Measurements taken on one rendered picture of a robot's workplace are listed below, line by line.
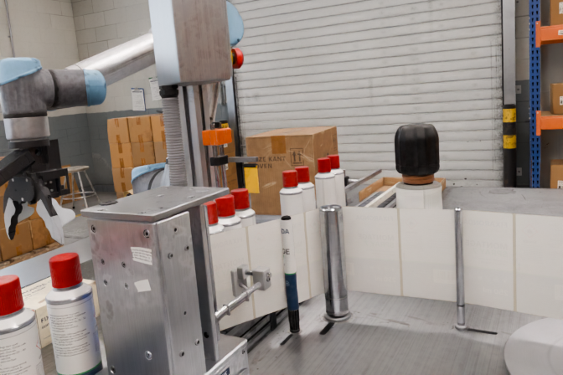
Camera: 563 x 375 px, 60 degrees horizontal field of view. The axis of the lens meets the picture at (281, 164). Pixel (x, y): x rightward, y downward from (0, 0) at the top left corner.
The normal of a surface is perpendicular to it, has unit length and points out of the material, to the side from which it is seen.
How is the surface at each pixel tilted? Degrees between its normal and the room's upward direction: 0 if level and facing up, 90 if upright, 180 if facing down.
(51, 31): 90
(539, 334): 0
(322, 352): 0
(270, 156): 90
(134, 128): 89
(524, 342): 0
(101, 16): 90
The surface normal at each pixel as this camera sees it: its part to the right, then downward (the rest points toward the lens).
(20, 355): 0.67, 0.05
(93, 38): -0.44, 0.16
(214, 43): 0.44, 0.09
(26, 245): 0.92, 0.00
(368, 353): -0.08, -0.99
